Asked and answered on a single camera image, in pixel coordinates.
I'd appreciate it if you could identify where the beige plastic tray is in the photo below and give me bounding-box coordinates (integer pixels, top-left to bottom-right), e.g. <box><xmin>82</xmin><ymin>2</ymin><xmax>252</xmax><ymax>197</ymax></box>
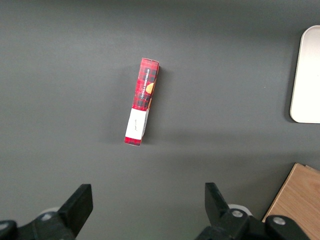
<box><xmin>289</xmin><ymin>24</ymin><xmax>320</xmax><ymax>124</ymax></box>

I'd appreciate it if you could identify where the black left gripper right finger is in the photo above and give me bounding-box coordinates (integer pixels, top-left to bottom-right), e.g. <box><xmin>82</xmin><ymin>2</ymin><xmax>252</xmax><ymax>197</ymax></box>
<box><xmin>194</xmin><ymin>182</ymin><xmax>311</xmax><ymax>240</ymax></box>

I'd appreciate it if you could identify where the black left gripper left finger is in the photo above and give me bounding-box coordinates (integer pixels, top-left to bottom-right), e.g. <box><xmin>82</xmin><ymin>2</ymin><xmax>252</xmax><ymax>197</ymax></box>
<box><xmin>0</xmin><ymin>183</ymin><xmax>94</xmax><ymax>240</ymax></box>

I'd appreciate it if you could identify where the red plaid shortbread box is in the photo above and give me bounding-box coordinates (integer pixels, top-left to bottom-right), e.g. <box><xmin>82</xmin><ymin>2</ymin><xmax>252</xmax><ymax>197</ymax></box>
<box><xmin>123</xmin><ymin>57</ymin><xmax>161</xmax><ymax>147</ymax></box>

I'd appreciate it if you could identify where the wooden board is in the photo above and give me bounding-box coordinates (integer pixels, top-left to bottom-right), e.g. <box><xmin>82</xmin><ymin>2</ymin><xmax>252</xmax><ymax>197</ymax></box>
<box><xmin>261</xmin><ymin>162</ymin><xmax>320</xmax><ymax>240</ymax></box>

